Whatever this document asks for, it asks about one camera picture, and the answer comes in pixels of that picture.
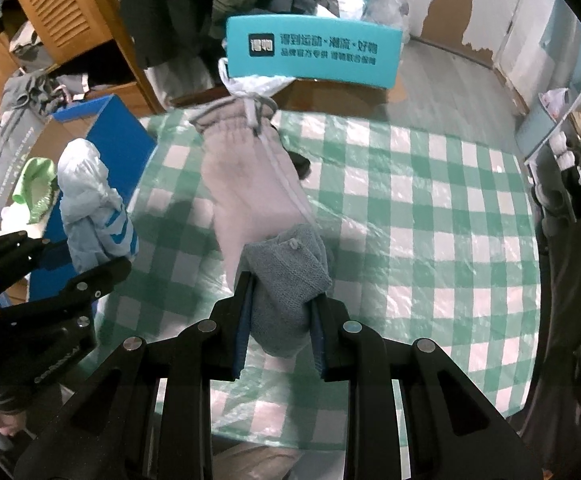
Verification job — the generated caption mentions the white blue patterned sock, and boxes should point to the white blue patterned sock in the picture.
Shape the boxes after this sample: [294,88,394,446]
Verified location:
[57,138,138,273]

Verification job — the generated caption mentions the light green sock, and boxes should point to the light green sock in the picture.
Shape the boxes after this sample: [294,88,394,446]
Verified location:
[12,157,57,224]

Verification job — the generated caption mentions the grey knit sock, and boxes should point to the grey knit sock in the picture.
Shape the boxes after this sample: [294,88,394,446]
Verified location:
[238,223,331,359]

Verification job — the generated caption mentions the pinkish grey fleece pants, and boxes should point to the pinkish grey fleece pants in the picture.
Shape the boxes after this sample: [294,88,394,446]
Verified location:
[191,96,331,295]

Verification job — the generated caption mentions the green checkered tablecloth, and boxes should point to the green checkered tablecloth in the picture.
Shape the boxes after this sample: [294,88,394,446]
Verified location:
[90,108,544,451]

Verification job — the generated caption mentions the blue cardboard box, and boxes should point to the blue cardboard box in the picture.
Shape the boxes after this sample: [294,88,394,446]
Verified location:
[28,96,156,300]

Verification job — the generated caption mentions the grey clothes pile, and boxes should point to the grey clothes pile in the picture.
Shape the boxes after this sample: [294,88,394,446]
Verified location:
[0,70,90,116]

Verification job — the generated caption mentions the brown cardboard box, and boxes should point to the brown cardboard box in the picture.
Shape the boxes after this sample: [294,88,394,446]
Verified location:
[170,78,389,122]

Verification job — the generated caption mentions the white plastic bag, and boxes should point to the white plastic bag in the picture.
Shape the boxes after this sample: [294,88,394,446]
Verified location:
[218,58,295,98]

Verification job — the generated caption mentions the wooden louvered cabinet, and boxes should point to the wooden louvered cabinet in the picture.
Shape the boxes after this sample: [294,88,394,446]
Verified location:
[0,0,164,117]

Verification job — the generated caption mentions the teal shoe box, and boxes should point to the teal shoe box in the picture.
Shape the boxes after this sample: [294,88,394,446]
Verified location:
[226,14,402,89]

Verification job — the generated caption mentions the white shoe rack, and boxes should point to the white shoe rack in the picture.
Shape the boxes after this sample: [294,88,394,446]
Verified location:
[517,84,581,235]

